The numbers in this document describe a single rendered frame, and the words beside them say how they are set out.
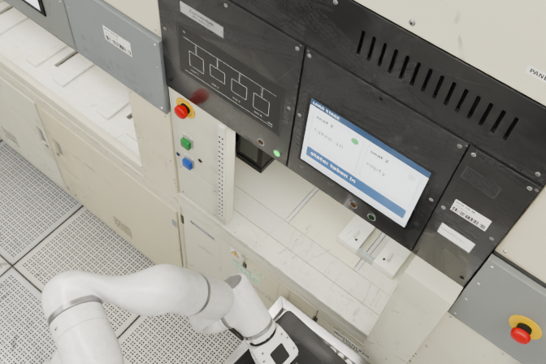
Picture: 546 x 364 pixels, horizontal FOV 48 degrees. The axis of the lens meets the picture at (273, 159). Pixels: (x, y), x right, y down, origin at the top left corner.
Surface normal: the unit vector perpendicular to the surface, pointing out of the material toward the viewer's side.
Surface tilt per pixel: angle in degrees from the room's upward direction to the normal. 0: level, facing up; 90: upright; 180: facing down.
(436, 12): 94
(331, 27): 90
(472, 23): 92
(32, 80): 0
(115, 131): 0
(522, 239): 90
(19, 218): 0
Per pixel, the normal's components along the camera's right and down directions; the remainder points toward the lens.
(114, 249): 0.07, -0.58
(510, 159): -0.62, 0.62
